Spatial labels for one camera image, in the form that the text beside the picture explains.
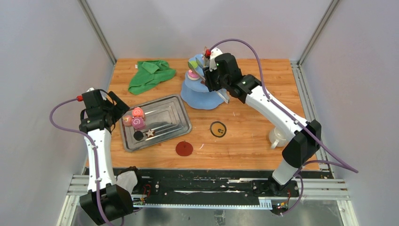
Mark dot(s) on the green macaron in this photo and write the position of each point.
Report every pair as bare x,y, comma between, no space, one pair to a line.
193,64

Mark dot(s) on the yellow black round coaster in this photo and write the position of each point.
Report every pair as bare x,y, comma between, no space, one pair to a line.
218,129

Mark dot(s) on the pink swirl roll cake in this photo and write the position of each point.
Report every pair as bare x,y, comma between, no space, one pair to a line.
138,123

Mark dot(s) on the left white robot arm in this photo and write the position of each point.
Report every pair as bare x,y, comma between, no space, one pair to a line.
99,162

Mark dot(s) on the steel rectangular tray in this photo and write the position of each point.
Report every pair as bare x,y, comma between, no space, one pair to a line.
167,116

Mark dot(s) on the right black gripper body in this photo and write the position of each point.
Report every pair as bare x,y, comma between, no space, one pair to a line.
214,82

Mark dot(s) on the orange swirl roll cake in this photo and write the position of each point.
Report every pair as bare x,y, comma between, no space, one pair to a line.
127,120

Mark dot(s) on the white ceramic cup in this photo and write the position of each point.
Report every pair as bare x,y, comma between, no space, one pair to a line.
277,138

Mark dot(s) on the blue three-tier cake stand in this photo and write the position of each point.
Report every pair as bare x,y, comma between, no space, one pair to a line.
196,94

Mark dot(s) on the white star cookie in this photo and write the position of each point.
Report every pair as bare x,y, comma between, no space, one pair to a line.
150,133

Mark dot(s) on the pink frosted donut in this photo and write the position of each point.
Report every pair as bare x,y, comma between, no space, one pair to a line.
192,76

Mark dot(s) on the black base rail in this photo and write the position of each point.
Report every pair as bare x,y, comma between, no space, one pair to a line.
136,189

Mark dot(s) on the salmon swirl roll cake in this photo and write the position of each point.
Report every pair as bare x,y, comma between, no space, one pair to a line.
138,112

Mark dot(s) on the green cloth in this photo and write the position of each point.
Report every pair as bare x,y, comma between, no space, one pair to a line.
149,74

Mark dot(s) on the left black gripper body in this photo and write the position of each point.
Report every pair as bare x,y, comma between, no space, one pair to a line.
108,108

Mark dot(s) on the black round cookie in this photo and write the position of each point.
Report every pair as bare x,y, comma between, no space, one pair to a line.
138,135

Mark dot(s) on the steel serving tongs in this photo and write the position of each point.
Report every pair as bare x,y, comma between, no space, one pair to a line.
200,72

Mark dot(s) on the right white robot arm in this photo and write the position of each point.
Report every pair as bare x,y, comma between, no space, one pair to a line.
302,134

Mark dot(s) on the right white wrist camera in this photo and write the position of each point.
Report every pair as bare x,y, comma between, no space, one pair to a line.
215,52

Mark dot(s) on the red round coaster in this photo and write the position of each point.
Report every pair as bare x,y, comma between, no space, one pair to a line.
184,148

